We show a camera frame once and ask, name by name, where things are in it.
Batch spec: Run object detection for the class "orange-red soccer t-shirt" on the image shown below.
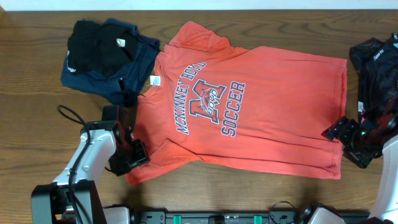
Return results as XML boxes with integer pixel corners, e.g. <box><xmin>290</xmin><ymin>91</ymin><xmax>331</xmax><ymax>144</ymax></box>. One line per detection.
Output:
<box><xmin>126</xmin><ymin>21</ymin><xmax>347</xmax><ymax>184</ymax></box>

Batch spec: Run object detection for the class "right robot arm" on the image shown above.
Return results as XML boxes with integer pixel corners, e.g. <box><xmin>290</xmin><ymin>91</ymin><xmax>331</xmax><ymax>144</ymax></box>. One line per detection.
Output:
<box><xmin>322</xmin><ymin>114</ymin><xmax>397</xmax><ymax>223</ymax></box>

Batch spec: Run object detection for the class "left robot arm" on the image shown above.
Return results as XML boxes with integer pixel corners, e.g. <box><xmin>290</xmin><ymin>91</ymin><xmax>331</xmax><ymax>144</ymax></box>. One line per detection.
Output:
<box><xmin>30</xmin><ymin>105</ymin><xmax>149</xmax><ymax>223</ymax></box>

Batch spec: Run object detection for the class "navy blue folded garment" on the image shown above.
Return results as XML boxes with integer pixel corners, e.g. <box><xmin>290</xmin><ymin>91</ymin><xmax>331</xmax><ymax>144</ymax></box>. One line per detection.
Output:
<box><xmin>60</xmin><ymin>19</ymin><xmax>160</xmax><ymax>107</ymax></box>

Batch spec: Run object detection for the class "black mesh sports garment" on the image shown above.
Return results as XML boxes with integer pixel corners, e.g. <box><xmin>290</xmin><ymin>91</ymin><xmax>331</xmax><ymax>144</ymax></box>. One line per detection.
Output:
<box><xmin>349</xmin><ymin>33</ymin><xmax>397</xmax><ymax>121</ymax></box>

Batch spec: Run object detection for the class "black folded garment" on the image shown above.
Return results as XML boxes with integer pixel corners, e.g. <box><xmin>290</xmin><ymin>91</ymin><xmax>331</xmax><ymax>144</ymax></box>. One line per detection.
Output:
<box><xmin>67</xmin><ymin>20</ymin><xmax>137</xmax><ymax>77</ymax></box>

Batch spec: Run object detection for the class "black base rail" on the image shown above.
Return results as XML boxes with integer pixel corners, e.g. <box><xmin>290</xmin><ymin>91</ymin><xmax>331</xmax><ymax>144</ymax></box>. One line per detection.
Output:
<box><xmin>102</xmin><ymin>211</ymin><xmax>371</xmax><ymax>224</ymax></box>

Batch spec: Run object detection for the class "left black cable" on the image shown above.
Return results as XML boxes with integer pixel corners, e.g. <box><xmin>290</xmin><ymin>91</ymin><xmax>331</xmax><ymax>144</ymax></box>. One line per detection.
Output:
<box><xmin>57</xmin><ymin>105</ymin><xmax>93</xmax><ymax>224</ymax></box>

